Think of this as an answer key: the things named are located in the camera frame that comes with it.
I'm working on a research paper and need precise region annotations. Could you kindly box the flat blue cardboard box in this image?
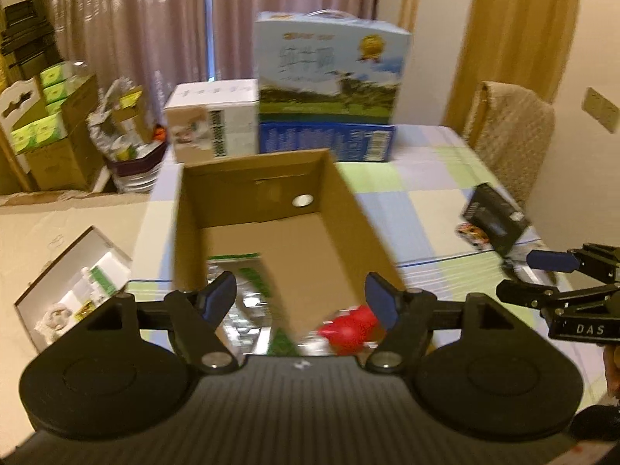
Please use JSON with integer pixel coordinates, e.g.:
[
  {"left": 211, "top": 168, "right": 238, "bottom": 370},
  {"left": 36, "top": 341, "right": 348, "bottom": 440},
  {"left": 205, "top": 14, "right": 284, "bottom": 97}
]
[{"left": 258, "top": 122, "right": 395, "bottom": 163}]

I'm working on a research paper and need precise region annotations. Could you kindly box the red plastic toy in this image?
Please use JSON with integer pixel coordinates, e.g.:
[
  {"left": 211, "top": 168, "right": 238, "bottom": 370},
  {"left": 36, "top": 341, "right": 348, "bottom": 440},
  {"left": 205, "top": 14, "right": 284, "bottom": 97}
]
[{"left": 317, "top": 305, "right": 384, "bottom": 357}]

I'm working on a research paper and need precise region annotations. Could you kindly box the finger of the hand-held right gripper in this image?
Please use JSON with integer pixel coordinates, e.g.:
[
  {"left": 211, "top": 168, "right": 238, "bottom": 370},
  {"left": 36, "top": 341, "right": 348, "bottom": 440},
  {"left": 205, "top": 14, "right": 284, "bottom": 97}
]
[
  {"left": 496, "top": 278, "right": 620, "bottom": 315},
  {"left": 527, "top": 245, "right": 620, "bottom": 282}
]

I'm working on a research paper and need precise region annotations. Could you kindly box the brown carton under green packets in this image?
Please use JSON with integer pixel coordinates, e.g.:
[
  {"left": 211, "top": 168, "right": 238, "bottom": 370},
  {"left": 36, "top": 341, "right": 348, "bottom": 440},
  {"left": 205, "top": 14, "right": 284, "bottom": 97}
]
[{"left": 19, "top": 75, "right": 105, "bottom": 192}]

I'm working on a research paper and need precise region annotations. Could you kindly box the white cardboard box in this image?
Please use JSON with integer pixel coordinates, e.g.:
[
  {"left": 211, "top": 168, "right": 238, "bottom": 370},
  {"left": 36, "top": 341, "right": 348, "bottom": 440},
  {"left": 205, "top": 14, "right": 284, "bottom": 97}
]
[{"left": 164, "top": 79, "right": 260, "bottom": 164}]

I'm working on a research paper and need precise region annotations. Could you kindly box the brown cardboard box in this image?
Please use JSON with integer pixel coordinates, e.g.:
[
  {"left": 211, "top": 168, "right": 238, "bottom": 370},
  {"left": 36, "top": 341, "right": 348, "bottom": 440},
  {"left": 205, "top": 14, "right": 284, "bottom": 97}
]
[{"left": 173, "top": 149, "right": 408, "bottom": 350}]

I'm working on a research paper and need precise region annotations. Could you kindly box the black metal rack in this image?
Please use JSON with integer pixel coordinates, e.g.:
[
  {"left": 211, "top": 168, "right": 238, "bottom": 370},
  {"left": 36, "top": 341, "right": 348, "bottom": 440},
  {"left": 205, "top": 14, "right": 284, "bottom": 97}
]
[{"left": 0, "top": 0, "right": 56, "bottom": 83}]

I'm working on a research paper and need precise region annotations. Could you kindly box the checked tablecloth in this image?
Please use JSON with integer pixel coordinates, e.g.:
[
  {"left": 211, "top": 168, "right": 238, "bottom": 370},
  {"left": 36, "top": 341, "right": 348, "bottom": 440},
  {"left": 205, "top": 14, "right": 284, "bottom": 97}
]
[{"left": 131, "top": 123, "right": 548, "bottom": 350}]

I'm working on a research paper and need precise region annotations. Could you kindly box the clear package with green label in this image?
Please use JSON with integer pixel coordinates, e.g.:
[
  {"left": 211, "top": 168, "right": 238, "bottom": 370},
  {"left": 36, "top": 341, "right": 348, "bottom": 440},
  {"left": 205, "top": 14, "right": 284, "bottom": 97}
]
[{"left": 206, "top": 252, "right": 301, "bottom": 357}]

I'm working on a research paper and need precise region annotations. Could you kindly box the beige wall outlet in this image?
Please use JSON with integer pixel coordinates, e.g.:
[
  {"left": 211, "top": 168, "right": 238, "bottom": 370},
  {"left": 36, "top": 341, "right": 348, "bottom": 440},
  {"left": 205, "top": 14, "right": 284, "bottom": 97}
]
[{"left": 581, "top": 87, "right": 620, "bottom": 134}]

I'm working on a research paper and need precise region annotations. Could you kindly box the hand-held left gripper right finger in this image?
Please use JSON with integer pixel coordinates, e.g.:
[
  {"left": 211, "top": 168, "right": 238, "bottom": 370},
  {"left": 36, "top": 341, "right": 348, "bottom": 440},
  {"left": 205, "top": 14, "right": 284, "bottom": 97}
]
[{"left": 363, "top": 271, "right": 527, "bottom": 375}]

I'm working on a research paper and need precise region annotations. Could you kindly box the pink-grey curtain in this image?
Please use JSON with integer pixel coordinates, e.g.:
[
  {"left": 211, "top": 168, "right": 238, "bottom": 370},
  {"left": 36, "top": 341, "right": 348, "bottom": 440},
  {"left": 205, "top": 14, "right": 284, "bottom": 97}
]
[{"left": 43, "top": 0, "right": 383, "bottom": 127}]

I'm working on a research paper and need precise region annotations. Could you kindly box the open white box with contents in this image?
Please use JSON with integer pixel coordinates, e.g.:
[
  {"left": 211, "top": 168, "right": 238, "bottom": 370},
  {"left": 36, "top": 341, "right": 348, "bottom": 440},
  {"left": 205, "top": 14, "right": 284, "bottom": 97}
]
[{"left": 14, "top": 225, "right": 134, "bottom": 352}]

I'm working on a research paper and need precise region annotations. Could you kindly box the milk carton with cow print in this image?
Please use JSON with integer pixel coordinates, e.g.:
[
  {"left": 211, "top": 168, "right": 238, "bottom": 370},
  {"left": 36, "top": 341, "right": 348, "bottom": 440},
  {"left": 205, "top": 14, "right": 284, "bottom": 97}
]
[{"left": 254, "top": 10, "right": 413, "bottom": 126}]

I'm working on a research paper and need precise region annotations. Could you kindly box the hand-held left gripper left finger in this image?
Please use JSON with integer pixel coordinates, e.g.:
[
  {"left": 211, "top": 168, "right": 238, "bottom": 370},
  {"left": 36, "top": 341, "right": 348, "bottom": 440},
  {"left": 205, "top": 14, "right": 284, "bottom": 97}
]
[{"left": 84, "top": 271, "right": 239, "bottom": 375}]

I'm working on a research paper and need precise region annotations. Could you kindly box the stack of green packets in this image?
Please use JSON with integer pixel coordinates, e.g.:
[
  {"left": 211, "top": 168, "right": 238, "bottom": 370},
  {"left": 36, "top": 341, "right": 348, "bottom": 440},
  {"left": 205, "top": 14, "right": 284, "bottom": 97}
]
[{"left": 10, "top": 63, "right": 69, "bottom": 153}]

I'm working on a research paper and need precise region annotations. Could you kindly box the tall black product box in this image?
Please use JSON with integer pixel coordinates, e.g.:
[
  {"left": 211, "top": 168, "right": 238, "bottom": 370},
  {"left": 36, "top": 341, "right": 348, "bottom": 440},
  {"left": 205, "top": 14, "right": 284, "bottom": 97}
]
[{"left": 460, "top": 183, "right": 531, "bottom": 257}]

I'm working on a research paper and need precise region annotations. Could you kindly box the red and yellow toy car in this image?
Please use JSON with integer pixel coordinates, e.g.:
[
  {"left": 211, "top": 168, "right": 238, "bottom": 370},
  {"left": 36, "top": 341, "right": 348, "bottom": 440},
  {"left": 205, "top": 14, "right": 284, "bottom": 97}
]
[{"left": 455, "top": 223, "right": 490, "bottom": 248}]

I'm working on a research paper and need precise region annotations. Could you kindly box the white wooden chair back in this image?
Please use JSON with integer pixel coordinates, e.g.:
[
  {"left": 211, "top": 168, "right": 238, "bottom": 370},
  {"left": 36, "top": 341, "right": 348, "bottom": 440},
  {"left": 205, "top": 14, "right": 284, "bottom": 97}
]
[{"left": 0, "top": 77, "right": 47, "bottom": 189}]

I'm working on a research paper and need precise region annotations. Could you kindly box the basket of bags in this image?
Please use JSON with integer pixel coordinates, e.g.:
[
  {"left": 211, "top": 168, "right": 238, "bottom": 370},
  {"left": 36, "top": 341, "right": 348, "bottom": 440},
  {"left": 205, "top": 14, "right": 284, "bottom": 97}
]
[{"left": 87, "top": 77, "right": 168, "bottom": 195}]

